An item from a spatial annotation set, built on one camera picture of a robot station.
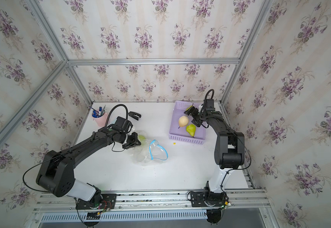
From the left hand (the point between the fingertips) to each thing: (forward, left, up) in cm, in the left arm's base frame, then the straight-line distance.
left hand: (142, 144), depth 84 cm
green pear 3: (+6, +1, -3) cm, 7 cm away
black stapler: (+30, +11, -9) cm, 33 cm away
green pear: (+28, -31, +2) cm, 42 cm away
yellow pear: (+20, -27, -3) cm, 34 cm away
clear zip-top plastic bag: (-11, -6, +12) cm, 17 cm away
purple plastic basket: (+12, -25, -7) cm, 29 cm away
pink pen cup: (+20, +32, -4) cm, 37 cm away
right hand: (+19, -31, +4) cm, 36 cm away
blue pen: (+28, +33, +1) cm, 43 cm away
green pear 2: (+14, -32, -4) cm, 35 cm away
